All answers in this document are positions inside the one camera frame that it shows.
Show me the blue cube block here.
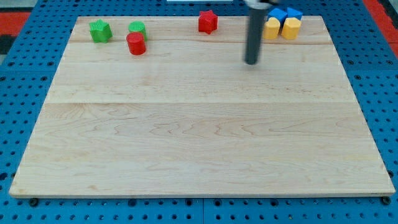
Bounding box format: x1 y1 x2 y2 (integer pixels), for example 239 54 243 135
267 8 287 25

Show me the blue triangle block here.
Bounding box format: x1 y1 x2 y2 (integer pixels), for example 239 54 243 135
286 7 303 21

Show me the green cylinder block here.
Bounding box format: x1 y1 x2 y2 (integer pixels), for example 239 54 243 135
128 21 147 41

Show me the light wooden board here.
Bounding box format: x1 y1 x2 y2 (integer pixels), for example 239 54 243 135
9 16 396 198

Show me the yellow hexagon block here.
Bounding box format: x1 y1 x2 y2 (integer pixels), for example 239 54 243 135
281 17 302 40

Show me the green star block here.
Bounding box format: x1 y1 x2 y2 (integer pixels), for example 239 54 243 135
89 19 113 43

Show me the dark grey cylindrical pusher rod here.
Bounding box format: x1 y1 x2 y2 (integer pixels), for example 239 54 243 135
244 8 267 65

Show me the red cylinder block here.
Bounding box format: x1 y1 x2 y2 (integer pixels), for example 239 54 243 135
126 32 146 55

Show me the yellow heart block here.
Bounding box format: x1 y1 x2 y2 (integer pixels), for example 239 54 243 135
263 17 280 40

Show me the silver rod mount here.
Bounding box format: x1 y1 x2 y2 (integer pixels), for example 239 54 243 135
244 0 279 9

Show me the red star block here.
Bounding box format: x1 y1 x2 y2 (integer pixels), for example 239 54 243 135
198 10 218 34

